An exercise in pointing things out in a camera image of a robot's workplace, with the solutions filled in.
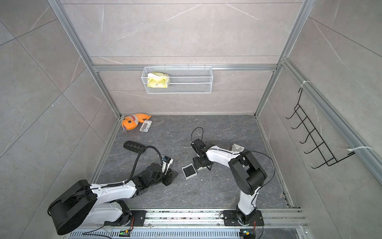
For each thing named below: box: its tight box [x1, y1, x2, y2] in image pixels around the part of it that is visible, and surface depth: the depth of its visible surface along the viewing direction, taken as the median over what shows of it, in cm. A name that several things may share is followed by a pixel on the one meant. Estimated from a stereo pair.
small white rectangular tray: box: [139, 119, 153, 133], surface depth 113 cm
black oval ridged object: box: [123, 140, 146, 154], surface depth 100 cm
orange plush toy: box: [121, 113, 152, 131], surface depth 109 cm
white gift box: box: [231, 143, 245, 152], surface depth 98 cm
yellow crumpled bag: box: [147, 72, 171, 89], surface depth 87 cm
